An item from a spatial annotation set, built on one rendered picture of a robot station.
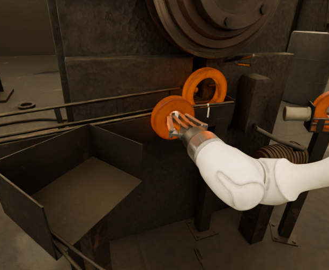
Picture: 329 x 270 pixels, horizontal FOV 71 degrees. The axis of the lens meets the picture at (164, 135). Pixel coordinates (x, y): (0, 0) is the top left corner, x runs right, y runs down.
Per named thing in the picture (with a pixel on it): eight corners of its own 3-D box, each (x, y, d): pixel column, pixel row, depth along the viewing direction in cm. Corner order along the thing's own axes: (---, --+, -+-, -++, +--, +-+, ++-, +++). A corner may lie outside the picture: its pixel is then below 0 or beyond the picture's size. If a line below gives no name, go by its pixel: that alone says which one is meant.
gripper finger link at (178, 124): (189, 139, 68) (185, 140, 68) (173, 122, 77) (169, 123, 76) (190, 127, 66) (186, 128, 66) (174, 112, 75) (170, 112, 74)
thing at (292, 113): (282, 117, 98) (284, 104, 96) (305, 118, 96) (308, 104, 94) (284, 123, 93) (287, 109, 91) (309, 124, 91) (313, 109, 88)
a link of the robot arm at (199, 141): (223, 166, 62) (212, 154, 67) (230, 137, 57) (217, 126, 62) (193, 173, 59) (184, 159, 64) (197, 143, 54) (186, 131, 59)
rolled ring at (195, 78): (233, 72, 87) (228, 70, 90) (193, 64, 79) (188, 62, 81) (218, 117, 94) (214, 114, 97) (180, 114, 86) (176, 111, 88)
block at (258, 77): (229, 124, 108) (239, 73, 97) (243, 122, 111) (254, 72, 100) (244, 134, 100) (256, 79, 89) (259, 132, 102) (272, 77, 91)
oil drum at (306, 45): (266, 94, 348) (281, 29, 307) (295, 91, 368) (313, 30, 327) (298, 107, 299) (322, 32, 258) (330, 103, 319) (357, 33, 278)
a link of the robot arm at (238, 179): (185, 168, 57) (221, 178, 64) (219, 217, 44) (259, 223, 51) (209, 132, 54) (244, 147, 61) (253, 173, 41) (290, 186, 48)
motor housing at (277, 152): (231, 229, 124) (252, 142, 99) (263, 218, 131) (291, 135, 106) (247, 249, 113) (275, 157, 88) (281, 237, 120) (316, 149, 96)
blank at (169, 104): (145, 103, 74) (149, 107, 71) (188, 88, 78) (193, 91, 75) (154, 141, 83) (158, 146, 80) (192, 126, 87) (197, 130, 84)
